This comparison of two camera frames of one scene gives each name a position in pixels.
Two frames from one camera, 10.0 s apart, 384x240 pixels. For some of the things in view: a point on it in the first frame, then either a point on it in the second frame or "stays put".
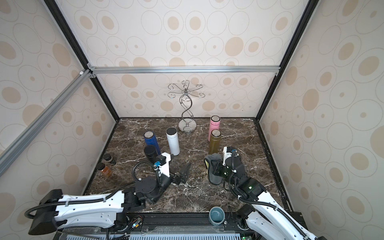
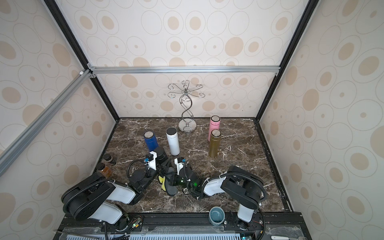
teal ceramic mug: [216, 215] stays put
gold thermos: [215, 141] stays put
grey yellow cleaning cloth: [213, 163] to [170, 190]
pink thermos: [214, 124] stays put
